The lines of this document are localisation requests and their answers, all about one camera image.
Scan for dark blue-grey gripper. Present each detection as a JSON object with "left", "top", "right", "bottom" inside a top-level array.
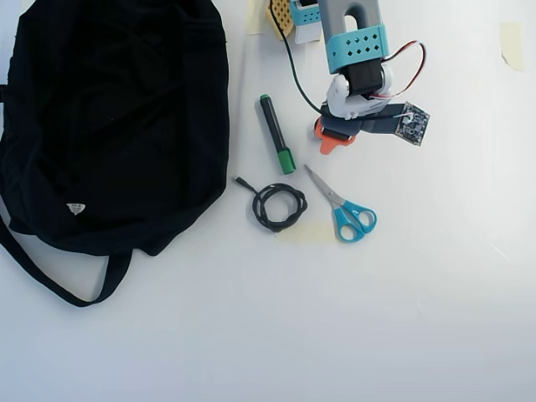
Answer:
[{"left": 314, "top": 101, "right": 405, "bottom": 156}]

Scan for black fabric bag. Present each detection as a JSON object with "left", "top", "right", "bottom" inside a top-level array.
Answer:
[{"left": 0, "top": 0, "right": 231, "bottom": 309}]

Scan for black marker with green cap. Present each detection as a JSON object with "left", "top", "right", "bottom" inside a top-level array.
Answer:
[{"left": 255, "top": 94, "right": 297, "bottom": 176}]

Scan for beige masking tape piece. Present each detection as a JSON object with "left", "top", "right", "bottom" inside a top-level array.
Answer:
[
  {"left": 275, "top": 223, "right": 334, "bottom": 244},
  {"left": 499, "top": 22, "right": 525, "bottom": 73},
  {"left": 245, "top": 0, "right": 269, "bottom": 35}
]

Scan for scissors with blue handles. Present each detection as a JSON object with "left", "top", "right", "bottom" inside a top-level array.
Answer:
[{"left": 303, "top": 164, "right": 378, "bottom": 243}]

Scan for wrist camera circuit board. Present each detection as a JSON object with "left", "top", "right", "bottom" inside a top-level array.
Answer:
[{"left": 394, "top": 100, "right": 432, "bottom": 148}]

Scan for black camera cable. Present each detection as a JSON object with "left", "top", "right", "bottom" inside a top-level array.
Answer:
[{"left": 267, "top": 0, "right": 410, "bottom": 125}]

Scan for coiled black cable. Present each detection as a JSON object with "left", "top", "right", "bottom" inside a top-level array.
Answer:
[{"left": 233, "top": 175, "right": 310, "bottom": 234}]

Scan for red and white wires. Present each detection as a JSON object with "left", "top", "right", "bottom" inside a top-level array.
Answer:
[{"left": 370, "top": 40, "right": 427, "bottom": 104}]

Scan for yellow perforated base plate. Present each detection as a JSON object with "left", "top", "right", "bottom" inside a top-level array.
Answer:
[{"left": 265, "top": 0, "right": 296, "bottom": 43}]

